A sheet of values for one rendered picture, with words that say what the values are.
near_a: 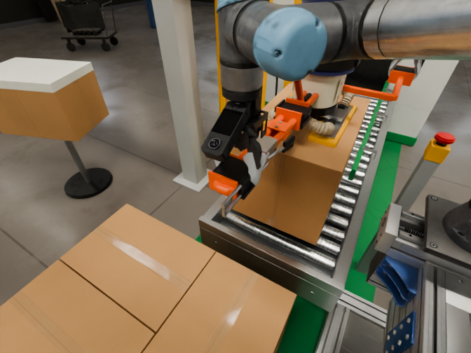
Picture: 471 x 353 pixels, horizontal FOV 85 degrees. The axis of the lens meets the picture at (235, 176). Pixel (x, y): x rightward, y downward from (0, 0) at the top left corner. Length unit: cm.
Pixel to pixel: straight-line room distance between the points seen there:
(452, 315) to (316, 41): 72
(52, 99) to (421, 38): 186
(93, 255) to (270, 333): 85
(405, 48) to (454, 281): 69
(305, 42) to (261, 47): 5
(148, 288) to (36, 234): 142
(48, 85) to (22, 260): 120
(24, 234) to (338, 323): 221
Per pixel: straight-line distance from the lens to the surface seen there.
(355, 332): 157
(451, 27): 33
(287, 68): 33
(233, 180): 54
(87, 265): 138
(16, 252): 244
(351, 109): 120
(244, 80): 44
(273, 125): 75
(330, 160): 90
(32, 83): 199
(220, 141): 44
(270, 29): 33
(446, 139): 132
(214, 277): 119
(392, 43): 37
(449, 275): 93
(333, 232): 139
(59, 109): 198
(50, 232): 243
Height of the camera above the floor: 160
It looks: 41 degrees down
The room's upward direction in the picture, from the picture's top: straight up
